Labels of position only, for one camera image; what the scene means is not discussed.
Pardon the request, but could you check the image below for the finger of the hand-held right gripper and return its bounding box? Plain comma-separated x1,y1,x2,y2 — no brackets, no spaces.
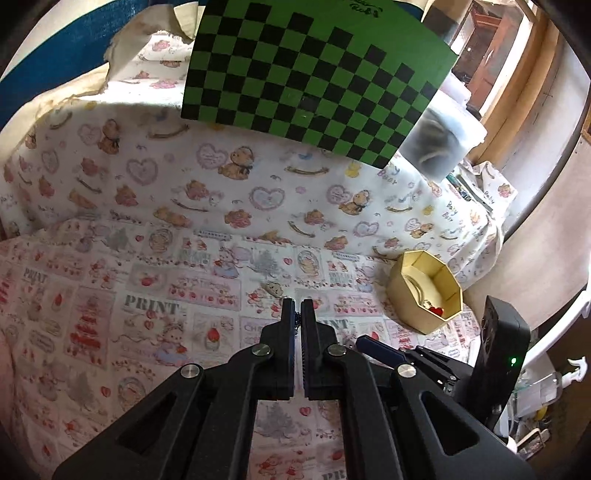
355,335,408,366

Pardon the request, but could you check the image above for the gold hexagonal box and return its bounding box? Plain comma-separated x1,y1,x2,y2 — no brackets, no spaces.
387,250,463,334

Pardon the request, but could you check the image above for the gold pendant with chain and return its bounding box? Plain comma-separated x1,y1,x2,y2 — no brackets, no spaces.
261,281,303,325

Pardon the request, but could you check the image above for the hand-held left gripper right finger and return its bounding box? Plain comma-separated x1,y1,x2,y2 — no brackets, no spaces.
301,299,539,480

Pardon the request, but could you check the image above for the wooden window frame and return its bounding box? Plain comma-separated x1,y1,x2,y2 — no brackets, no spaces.
455,0,568,158

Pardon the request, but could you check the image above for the green checkered box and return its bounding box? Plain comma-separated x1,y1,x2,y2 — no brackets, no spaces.
181,0,459,169

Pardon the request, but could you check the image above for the clear plastic tub with lid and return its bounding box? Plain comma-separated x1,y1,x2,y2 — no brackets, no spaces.
399,90,488,181

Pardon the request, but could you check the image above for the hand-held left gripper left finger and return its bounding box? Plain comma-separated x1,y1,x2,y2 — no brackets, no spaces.
51,298,296,480

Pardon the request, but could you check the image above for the gold bracelet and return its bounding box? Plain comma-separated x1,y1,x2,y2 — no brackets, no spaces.
406,277,428,305

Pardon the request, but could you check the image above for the white curved frame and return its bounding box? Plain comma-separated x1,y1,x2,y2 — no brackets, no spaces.
526,291,591,367

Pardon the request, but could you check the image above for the strawberry print cloth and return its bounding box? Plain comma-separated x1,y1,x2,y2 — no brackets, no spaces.
0,219,481,480

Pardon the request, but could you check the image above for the bear print cloth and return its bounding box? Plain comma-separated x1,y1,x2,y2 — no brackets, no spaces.
0,32,515,296

